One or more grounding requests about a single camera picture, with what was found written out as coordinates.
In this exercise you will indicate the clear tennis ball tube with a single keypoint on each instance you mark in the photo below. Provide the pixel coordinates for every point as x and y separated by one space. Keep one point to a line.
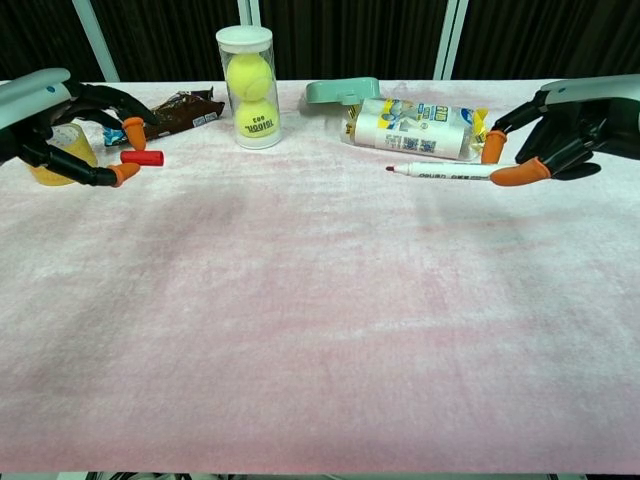
245 37

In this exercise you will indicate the packaged white bag rolls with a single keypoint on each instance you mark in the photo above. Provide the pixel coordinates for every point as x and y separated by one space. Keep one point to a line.
400 130

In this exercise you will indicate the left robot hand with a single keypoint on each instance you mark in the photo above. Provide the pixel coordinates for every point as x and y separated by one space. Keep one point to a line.
30 120

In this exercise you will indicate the white marker pen body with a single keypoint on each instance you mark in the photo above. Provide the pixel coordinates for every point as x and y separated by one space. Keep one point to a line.
445 171

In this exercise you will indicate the pink table cloth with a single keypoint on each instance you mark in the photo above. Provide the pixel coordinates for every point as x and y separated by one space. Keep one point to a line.
320 300

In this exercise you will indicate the yellow tennis ball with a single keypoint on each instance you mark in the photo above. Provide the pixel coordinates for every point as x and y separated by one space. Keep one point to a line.
250 75
257 120

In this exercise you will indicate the brown snack bag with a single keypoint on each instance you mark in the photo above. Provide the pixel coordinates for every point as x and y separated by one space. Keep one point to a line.
185 115

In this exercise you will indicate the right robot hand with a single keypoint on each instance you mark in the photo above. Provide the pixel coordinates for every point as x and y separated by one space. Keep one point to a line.
590 120

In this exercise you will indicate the red marker cap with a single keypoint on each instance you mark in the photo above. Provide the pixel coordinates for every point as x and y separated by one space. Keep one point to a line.
145 158

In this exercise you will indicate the white metal frame post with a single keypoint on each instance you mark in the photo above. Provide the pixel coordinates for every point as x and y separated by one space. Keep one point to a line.
451 40
95 40
248 12

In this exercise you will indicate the yellow tape roll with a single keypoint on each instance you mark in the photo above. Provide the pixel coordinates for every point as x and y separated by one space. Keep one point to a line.
80 145

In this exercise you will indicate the black curtain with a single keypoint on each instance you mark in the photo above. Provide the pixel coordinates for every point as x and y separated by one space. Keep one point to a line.
350 40

